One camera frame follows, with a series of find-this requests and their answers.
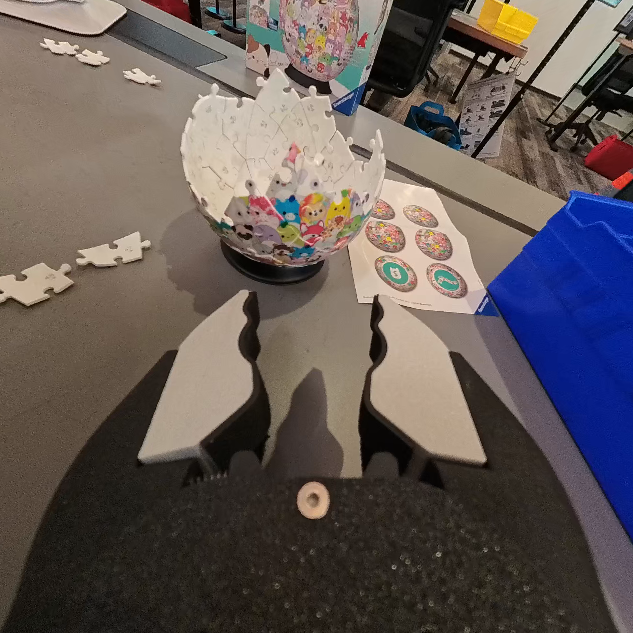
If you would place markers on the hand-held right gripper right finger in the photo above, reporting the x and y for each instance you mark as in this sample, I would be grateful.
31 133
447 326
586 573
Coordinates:
420 395

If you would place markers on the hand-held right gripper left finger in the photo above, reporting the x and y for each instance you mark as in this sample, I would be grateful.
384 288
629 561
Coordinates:
202 390

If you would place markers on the white puzzle piece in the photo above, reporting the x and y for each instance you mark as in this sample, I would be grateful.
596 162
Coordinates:
34 284
142 76
93 57
113 250

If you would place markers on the colourful puzzle ball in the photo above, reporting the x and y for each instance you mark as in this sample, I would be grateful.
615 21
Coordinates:
237 138

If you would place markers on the black ball stand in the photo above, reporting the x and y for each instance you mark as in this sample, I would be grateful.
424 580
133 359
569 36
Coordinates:
272 272

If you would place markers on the puzzle instruction sheet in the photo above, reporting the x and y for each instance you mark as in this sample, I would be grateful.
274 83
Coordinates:
445 217

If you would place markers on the colourful puzzle box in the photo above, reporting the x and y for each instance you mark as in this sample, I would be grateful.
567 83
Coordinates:
316 39

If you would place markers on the strip of joined puzzle pieces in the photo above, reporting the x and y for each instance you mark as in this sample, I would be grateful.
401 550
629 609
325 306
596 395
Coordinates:
59 46

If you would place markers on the blue plastic bin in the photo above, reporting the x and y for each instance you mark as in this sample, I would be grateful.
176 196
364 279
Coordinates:
568 321

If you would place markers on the blue tote bag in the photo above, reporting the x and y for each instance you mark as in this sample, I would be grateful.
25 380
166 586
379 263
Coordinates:
432 123

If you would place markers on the printed instruction sign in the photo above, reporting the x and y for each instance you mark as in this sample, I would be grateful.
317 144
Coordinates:
487 116

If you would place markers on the red plastic bin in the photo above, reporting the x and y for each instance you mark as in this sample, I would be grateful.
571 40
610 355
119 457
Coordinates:
611 158

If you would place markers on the black office chair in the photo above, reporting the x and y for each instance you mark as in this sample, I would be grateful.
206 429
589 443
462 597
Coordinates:
603 94
405 44

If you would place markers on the wooden top table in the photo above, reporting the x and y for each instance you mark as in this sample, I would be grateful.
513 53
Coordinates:
489 44

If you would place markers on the yellow plastic bin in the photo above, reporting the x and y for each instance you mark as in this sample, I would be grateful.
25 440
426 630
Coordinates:
507 17

